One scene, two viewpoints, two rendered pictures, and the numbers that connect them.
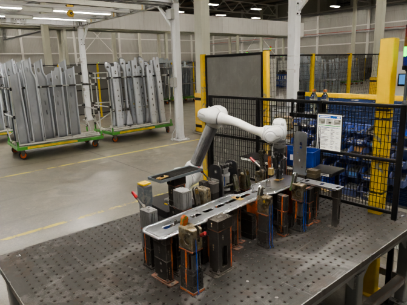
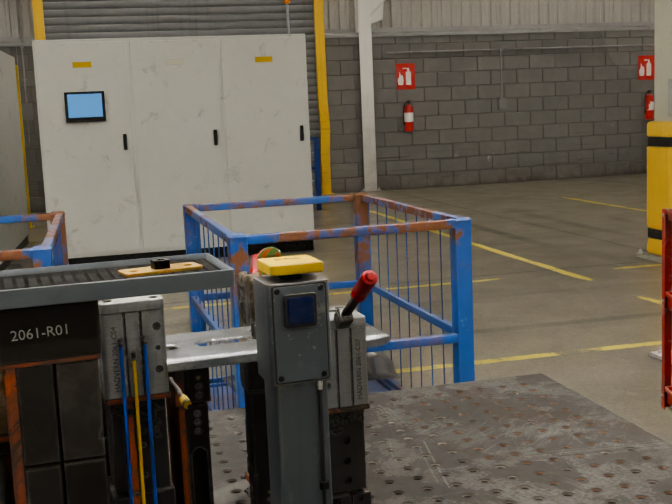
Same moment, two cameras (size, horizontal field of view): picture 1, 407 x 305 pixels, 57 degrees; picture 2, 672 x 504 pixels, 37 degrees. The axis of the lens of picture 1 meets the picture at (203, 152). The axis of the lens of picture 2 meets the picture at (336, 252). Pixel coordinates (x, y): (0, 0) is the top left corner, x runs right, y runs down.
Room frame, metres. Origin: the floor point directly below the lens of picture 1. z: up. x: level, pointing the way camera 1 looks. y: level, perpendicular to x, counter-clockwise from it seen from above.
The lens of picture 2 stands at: (3.17, 0.90, 1.32)
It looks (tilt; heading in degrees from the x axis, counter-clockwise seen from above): 8 degrees down; 206
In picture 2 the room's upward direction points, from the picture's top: 2 degrees counter-clockwise
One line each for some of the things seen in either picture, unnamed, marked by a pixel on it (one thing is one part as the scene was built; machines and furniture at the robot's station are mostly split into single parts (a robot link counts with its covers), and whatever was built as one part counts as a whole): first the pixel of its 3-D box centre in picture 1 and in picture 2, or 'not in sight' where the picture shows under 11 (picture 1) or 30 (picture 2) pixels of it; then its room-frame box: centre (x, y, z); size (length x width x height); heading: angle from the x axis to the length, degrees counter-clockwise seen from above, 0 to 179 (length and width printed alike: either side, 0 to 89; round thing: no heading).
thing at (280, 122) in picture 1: (278, 129); not in sight; (2.64, -0.54, 1.39); 0.13 x 0.11 x 0.16; 154
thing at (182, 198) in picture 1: (183, 220); (137, 457); (2.21, 0.14, 0.90); 0.13 x 0.10 x 0.41; 44
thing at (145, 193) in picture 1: (146, 218); (299, 469); (2.22, 0.37, 0.92); 0.08 x 0.08 x 0.44; 44
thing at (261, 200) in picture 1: (264, 221); not in sight; (2.24, -0.38, 0.87); 0.12 x 0.09 x 0.35; 44
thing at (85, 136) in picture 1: (52, 112); not in sight; (8.63, 3.43, 0.88); 1.91 x 1.00 x 1.76; 127
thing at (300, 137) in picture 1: (300, 152); not in sight; (2.82, -0.74, 1.17); 0.12 x 0.01 x 0.34; 44
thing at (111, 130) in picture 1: (132, 103); not in sight; (10.21, 1.88, 0.88); 1.91 x 1.01 x 1.76; 132
